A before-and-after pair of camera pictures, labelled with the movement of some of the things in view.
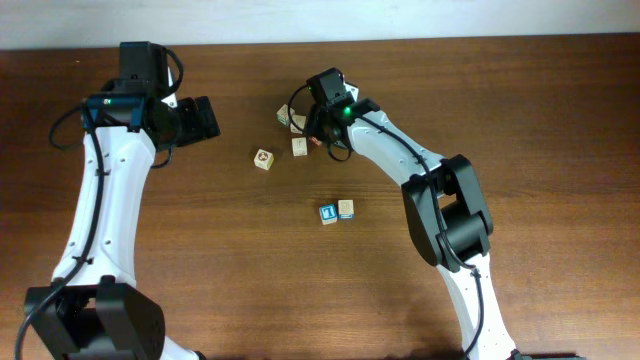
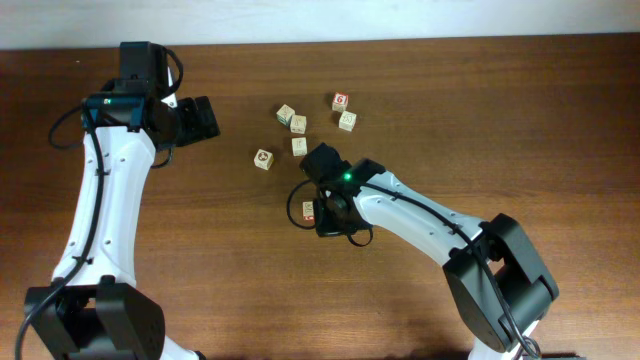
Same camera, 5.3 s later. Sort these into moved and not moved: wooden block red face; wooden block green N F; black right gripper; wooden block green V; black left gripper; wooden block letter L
Moved: wooden block red face; black right gripper
Not moved: wooden block letter L; wooden block green N F; wooden block green V; black left gripper
